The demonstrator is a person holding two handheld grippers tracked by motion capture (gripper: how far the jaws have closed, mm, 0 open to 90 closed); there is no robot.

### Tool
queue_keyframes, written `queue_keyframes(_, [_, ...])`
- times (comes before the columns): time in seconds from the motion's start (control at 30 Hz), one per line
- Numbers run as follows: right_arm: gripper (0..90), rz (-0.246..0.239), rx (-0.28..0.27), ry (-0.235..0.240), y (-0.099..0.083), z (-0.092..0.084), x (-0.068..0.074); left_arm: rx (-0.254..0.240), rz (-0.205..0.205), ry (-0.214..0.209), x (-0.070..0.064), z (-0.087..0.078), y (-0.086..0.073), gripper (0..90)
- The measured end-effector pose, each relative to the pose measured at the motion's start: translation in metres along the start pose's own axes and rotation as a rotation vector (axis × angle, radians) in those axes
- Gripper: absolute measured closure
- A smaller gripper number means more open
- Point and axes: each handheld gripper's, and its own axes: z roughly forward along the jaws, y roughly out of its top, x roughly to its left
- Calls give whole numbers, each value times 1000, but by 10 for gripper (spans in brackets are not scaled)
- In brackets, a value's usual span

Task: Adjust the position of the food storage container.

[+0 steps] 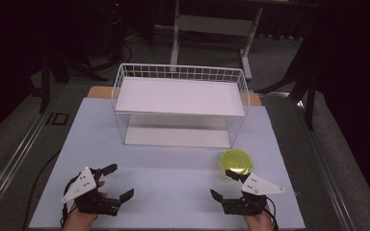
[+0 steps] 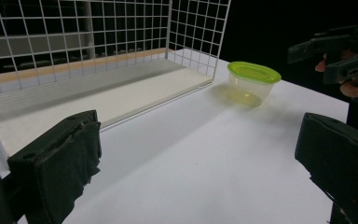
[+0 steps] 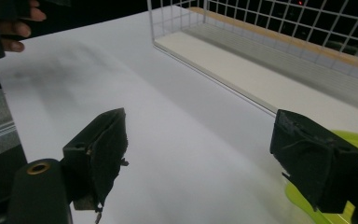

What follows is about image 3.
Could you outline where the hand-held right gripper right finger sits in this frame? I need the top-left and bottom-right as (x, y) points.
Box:
(269, 108), (358, 215)

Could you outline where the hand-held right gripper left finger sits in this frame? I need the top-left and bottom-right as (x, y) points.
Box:
(62, 107), (130, 224)

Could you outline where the lime green plate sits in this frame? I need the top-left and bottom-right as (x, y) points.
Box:
(284, 130), (358, 224)

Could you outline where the white wire rack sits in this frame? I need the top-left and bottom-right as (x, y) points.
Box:
(146, 0), (358, 118)

